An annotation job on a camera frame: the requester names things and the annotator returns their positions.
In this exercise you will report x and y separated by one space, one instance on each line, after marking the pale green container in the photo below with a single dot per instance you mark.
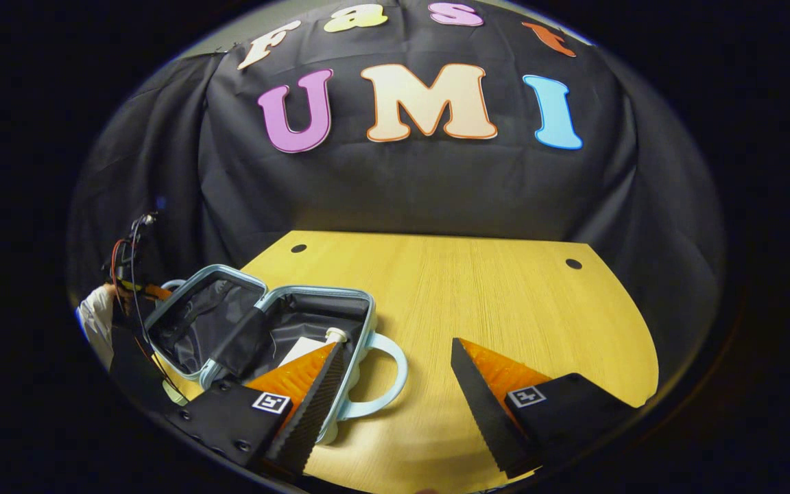
175 392

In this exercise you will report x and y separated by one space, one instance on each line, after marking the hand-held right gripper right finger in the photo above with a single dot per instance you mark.
487 412

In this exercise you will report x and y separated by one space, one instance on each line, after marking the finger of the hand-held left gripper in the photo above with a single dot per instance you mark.
157 291

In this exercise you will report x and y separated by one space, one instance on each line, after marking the light blue suitcase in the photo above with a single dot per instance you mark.
299 319

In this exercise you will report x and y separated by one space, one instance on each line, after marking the white squeeze tube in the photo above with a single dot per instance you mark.
301 351

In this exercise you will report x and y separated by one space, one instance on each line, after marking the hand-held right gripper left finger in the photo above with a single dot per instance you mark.
309 415

